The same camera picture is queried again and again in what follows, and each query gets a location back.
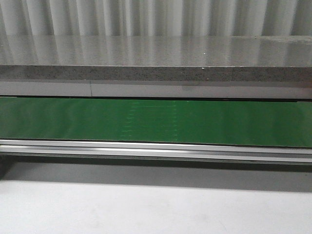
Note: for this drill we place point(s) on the white pleated curtain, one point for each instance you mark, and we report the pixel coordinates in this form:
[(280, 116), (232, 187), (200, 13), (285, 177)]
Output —
[(156, 17)]

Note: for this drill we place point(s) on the grey stone countertop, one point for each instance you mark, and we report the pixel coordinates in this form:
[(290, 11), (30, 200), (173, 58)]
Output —
[(207, 59)]

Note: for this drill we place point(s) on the green conveyor belt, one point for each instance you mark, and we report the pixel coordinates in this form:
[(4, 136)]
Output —
[(256, 123)]

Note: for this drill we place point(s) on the aluminium conveyor front rail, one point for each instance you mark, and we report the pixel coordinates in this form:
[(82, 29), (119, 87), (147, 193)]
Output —
[(156, 151)]

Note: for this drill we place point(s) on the white conveyor back rail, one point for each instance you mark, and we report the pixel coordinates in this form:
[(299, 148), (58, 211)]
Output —
[(158, 89)]

